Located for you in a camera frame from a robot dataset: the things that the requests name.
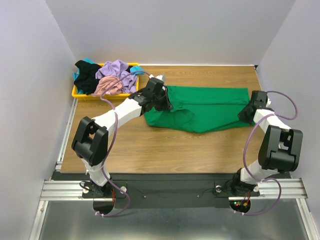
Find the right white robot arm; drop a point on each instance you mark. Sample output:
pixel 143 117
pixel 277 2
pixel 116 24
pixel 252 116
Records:
pixel 280 149

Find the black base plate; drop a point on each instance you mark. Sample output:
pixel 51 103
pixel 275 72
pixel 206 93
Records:
pixel 166 190

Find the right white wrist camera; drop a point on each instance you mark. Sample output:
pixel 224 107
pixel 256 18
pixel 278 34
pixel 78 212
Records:
pixel 268 103

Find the lavender t-shirt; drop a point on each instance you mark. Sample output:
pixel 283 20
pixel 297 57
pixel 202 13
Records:
pixel 119 69

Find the yellow plastic bin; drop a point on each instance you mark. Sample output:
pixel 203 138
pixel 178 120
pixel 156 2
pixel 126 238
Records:
pixel 82 96

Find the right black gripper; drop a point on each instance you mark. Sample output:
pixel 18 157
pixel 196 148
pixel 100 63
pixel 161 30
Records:
pixel 246 114

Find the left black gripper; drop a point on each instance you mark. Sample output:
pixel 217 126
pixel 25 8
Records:
pixel 164 100

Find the black t-shirt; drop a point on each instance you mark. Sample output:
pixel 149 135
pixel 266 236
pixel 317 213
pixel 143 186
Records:
pixel 86 80

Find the green t-shirt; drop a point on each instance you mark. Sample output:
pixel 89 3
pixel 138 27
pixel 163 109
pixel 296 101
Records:
pixel 201 109

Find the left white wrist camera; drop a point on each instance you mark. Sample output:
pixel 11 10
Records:
pixel 160 77

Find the pink t-shirt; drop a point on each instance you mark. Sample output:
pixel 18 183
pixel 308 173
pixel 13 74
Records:
pixel 109 85

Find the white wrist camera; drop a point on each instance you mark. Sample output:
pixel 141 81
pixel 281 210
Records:
pixel 160 77
pixel 268 103

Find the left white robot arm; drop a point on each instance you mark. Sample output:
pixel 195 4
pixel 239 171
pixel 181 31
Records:
pixel 90 142

